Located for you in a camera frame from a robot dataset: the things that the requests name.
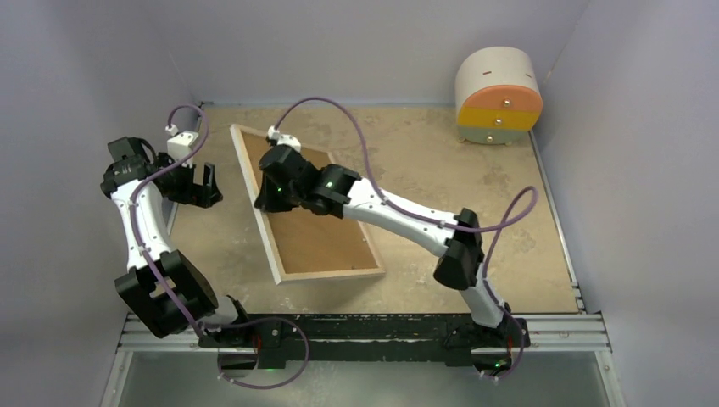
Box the wooden picture frame with glass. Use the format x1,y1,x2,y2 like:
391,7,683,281
229,124,387,287

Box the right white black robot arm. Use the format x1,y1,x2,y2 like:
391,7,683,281
254,145,510,345

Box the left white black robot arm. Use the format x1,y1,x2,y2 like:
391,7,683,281
101,131,253,347

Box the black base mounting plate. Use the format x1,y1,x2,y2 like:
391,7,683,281
199,313,531,374

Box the round mini drawer cabinet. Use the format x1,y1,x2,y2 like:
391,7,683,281
454,46,543,145

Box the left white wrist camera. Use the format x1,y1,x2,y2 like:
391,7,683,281
166,131,200,162

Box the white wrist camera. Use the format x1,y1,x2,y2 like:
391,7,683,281
265,126,302,153
166,131,200,162

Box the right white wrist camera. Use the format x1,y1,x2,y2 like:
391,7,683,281
265,126,302,153

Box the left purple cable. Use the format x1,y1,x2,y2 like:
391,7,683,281
129,103,311,392

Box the purple cable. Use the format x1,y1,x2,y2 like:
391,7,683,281
129,103,311,392
269,96,539,383

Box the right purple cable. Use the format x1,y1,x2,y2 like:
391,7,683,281
269,96,539,383

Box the aluminium rail bar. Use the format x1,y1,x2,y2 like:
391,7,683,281
117,314,610,353

